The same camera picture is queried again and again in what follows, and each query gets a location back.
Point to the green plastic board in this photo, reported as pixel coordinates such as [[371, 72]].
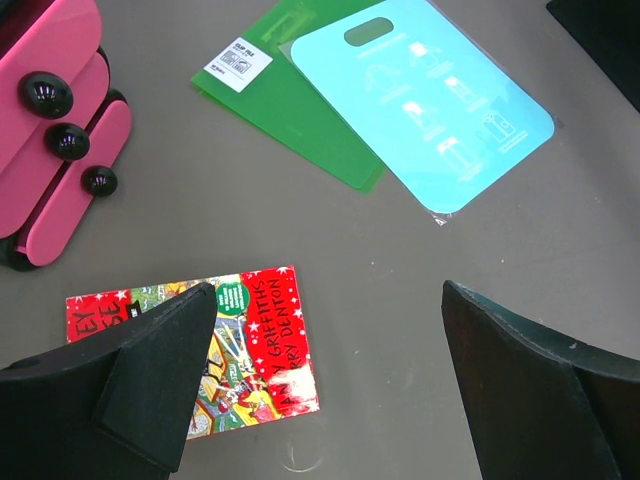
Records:
[[254, 79]]

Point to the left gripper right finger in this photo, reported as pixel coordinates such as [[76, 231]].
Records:
[[540, 404]]

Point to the red illustrated book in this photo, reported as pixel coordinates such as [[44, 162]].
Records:
[[258, 366]]

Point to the black and pink case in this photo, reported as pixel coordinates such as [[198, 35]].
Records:
[[63, 126]]

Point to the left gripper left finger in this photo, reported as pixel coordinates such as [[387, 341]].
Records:
[[115, 405]]

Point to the black canvas bag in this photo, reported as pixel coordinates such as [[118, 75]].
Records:
[[608, 30]]

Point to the teal folding board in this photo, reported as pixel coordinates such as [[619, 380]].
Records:
[[442, 116]]

